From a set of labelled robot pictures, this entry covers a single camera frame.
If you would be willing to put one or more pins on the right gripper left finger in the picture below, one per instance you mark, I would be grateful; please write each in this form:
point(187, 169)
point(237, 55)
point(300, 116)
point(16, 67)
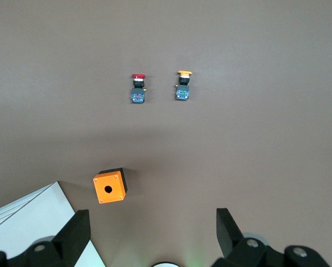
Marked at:
point(71, 236)

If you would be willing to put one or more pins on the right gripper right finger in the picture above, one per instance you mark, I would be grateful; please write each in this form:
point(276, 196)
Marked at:
point(230, 236)

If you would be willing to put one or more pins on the white drawer cabinet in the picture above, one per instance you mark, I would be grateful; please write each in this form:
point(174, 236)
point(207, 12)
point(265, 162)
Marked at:
point(29, 219)

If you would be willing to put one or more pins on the orange button box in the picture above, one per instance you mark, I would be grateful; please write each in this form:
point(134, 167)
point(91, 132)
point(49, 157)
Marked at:
point(115, 194)

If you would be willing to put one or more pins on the yellow push button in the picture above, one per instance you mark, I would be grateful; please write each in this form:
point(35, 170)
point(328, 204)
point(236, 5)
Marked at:
point(182, 93)

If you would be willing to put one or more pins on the red push button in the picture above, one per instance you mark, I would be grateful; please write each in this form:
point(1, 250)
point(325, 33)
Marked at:
point(139, 96)

